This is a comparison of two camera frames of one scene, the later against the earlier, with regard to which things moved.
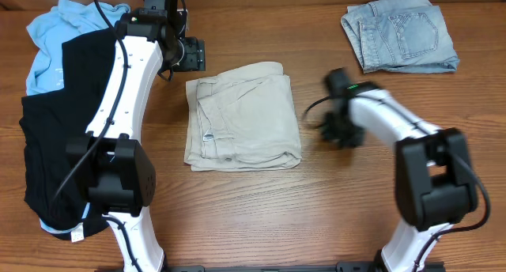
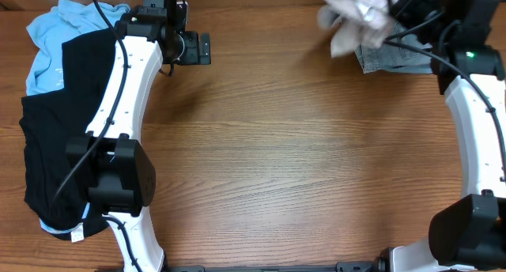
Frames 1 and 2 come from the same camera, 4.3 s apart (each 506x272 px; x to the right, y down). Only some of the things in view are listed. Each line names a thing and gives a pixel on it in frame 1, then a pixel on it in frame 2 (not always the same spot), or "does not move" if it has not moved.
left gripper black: x=199 y=54 to x=202 y=48
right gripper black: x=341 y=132 to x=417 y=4
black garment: x=56 y=182 does not move
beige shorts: x=245 y=119 to x=359 y=16
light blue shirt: x=63 y=23 does not move
